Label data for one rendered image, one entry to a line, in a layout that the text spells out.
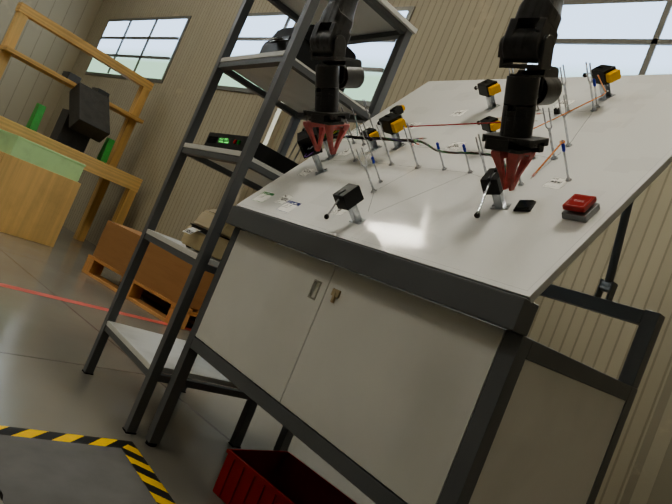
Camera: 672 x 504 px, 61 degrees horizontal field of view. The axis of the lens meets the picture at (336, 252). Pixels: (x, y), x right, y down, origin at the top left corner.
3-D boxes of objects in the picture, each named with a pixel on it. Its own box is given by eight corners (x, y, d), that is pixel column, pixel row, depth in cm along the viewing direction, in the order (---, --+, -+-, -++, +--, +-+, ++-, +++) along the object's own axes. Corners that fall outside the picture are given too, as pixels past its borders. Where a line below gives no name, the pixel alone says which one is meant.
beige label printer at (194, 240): (203, 255, 206) (225, 206, 207) (178, 243, 222) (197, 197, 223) (266, 279, 227) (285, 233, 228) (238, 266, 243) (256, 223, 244)
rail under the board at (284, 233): (512, 330, 105) (525, 297, 106) (225, 222, 196) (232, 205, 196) (527, 337, 109) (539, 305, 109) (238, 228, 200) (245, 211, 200)
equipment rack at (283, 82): (124, 434, 194) (331, -52, 203) (79, 368, 241) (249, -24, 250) (243, 449, 226) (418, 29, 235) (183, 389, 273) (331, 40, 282)
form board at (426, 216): (237, 209, 198) (235, 204, 197) (429, 85, 241) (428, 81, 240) (531, 304, 107) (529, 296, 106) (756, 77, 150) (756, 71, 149)
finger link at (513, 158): (497, 183, 111) (503, 135, 108) (531, 190, 107) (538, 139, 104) (478, 188, 107) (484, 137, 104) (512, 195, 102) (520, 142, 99)
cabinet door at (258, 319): (278, 402, 151) (335, 265, 153) (194, 335, 194) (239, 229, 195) (284, 403, 153) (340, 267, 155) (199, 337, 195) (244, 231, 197)
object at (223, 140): (243, 152, 206) (250, 135, 206) (202, 146, 233) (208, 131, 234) (309, 188, 227) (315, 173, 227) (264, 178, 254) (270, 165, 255)
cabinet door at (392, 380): (426, 520, 109) (502, 329, 110) (277, 402, 151) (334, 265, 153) (434, 520, 110) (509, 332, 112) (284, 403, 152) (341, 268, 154)
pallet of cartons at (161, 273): (260, 347, 479) (283, 293, 481) (156, 323, 401) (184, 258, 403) (174, 296, 574) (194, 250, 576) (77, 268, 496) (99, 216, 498)
